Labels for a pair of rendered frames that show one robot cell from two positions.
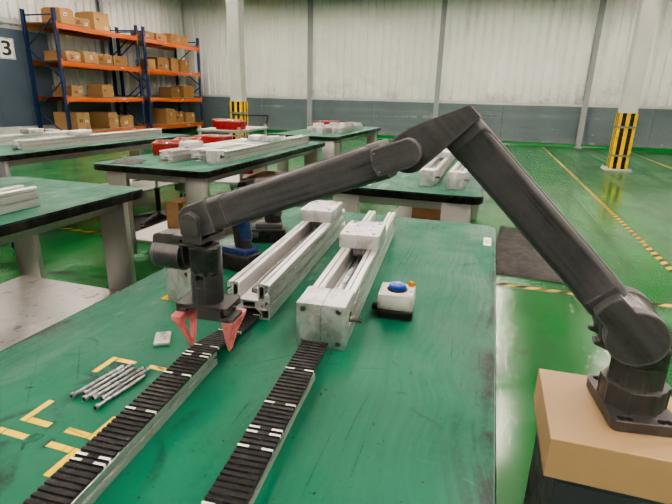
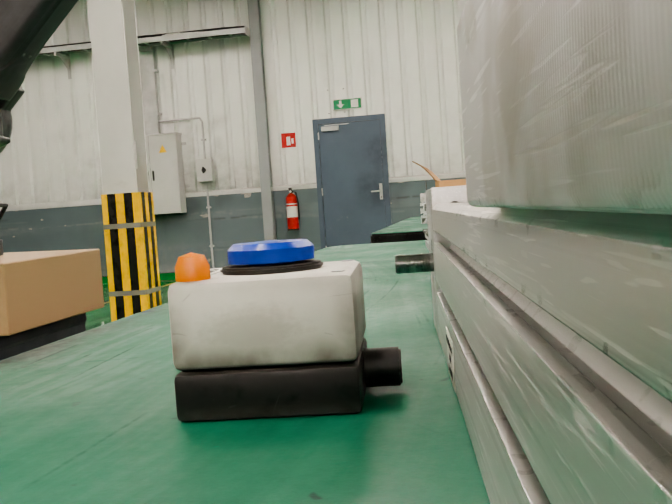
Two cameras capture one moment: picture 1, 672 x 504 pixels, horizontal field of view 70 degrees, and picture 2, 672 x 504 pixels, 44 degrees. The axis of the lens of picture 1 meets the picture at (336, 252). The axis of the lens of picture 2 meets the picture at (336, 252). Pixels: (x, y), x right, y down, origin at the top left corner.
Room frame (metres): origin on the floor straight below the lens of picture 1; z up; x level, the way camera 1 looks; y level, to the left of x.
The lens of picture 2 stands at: (1.43, -0.17, 0.87)
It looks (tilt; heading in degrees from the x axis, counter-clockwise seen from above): 3 degrees down; 172
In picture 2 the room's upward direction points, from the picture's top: 4 degrees counter-clockwise
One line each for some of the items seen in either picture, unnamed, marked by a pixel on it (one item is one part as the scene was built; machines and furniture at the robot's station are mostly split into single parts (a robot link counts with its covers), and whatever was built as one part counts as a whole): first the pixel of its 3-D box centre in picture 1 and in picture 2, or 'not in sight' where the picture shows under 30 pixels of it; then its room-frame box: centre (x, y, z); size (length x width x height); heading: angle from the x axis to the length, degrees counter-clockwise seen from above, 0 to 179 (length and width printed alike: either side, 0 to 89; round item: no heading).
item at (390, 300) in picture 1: (392, 300); (294, 329); (1.04, -0.14, 0.81); 0.10 x 0.08 x 0.06; 77
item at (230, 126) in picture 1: (236, 156); not in sight; (6.20, 1.30, 0.50); 1.03 x 0.55 x 1.01; 168
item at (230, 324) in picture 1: (222, 326); not in sight; (0.81, 0.21, 0.85); 0.07 x 0.07 x 0.09; 77
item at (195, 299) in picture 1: (207, 289); not in sight; (0.81, 0.23, 0.92); 0.10 x 0.07 x 0.07; 77
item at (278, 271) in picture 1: (300, 249); not in sight; (1.38, 0.11, 0.82); 0.80 x 0.10 x 0.09; 167
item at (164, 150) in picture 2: not in sight; (168, 200); (-10.65, -0.76, 1.14); 1.30 x 0.28 x 2.28; 73
